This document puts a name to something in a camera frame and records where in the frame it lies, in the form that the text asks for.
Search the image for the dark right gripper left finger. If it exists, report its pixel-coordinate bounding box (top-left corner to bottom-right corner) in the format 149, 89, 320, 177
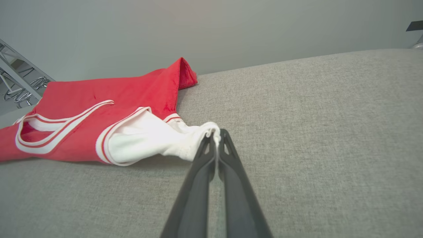
160, 135, 217, 238

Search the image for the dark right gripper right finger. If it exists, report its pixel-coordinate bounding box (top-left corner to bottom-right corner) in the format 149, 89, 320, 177
218, 130, 273, 238

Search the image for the red white basketball jersey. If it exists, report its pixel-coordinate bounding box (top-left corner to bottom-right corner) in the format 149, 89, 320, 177
0, 57, 221, 166

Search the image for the grey fabric sofa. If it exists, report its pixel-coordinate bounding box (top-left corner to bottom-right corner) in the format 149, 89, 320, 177
0, 49, 423, 238

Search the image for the grey metal partition leg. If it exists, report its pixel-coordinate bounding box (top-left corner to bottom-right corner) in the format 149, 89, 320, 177
0, 39, 55, 99

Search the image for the black tape strip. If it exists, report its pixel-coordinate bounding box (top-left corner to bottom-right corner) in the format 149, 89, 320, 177
406, 20, 423, 32

